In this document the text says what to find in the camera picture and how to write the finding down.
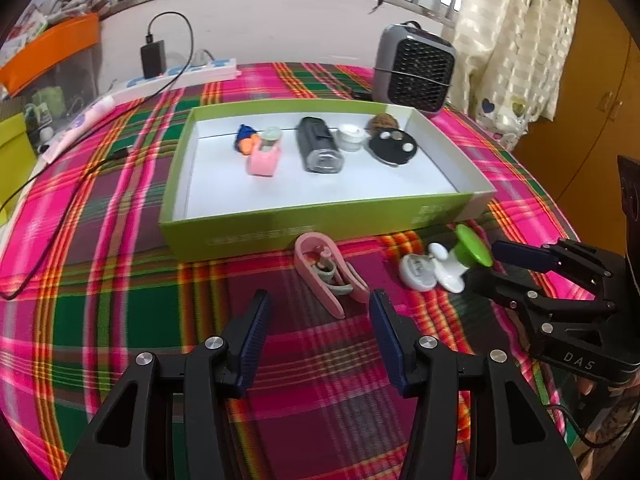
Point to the white power strip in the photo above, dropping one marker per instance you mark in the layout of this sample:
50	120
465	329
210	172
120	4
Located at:
215	67

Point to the green and white cardboard box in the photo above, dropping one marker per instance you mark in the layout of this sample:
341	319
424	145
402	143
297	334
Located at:
325	185

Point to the pink cup holder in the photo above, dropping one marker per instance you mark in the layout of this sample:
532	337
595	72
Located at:
262	162

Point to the wooden cabinet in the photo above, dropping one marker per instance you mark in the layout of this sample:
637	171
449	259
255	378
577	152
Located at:
600	85

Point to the pink green plaid cloth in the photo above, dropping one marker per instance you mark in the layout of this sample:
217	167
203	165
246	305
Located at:
125	285

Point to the black charger adapter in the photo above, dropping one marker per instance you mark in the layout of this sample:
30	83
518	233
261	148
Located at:
152	60

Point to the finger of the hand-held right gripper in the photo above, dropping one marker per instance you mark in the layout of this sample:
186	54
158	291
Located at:
522	256
500	285

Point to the small glass jar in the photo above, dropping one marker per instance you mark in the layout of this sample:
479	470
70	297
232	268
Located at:
271	135

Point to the black cylindrical device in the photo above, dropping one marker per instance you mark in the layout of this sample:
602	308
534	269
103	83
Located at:
317	145

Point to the small black plug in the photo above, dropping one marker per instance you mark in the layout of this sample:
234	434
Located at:
361	95

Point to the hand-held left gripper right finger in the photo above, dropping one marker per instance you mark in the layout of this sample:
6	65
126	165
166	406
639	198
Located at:
387	345

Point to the pink and white tube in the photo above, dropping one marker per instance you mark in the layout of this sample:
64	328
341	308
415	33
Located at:
85	117

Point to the black round disc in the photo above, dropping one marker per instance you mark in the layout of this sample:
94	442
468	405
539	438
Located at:
387	152

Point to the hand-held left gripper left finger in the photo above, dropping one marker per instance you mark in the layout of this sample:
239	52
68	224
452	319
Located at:
252	340

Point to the grey portable fan heater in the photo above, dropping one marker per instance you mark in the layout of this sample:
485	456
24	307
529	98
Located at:
415	70

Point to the clear bin with orange lid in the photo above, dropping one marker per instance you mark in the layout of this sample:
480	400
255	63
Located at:
50	45

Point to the small white jar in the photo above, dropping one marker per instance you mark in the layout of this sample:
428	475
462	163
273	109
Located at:
351	137

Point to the white and green plastic toy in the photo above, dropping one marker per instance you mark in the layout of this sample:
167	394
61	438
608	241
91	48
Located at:
472	247

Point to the blue and orange toy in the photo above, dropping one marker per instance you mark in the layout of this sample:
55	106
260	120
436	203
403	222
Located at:
245	135

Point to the brown walnut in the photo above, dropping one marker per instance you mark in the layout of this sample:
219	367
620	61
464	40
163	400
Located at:
385	121

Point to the white round case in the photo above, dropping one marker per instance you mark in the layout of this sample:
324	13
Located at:
417	272

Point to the cream patterned curtain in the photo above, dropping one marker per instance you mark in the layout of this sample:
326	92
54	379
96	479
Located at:
515	35

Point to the yellow-green cardboard box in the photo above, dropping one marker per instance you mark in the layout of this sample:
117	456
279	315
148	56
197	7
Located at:
15	160

